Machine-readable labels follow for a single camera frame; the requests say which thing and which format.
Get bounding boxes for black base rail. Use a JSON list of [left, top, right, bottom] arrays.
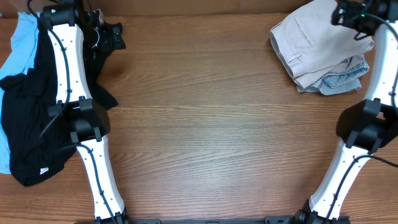
[[74, 215, 351, 224]]

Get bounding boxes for beige shorts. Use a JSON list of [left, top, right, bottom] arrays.
[[270, 0, 374, 88]]

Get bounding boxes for light blue t-shirt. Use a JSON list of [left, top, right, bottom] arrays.
[[1, 12, 39, 174]]

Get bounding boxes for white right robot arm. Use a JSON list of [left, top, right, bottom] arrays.
[[292, 1, 397, 223]]

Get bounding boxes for black t-shirt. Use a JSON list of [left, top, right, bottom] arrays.
[[1, 26, 118, 187]]

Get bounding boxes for folded light blue jeans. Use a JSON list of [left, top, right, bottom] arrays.
[[297, 60, 369, 96]]

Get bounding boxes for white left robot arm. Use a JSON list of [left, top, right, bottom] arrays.
[[40, 1, 130, 223]]

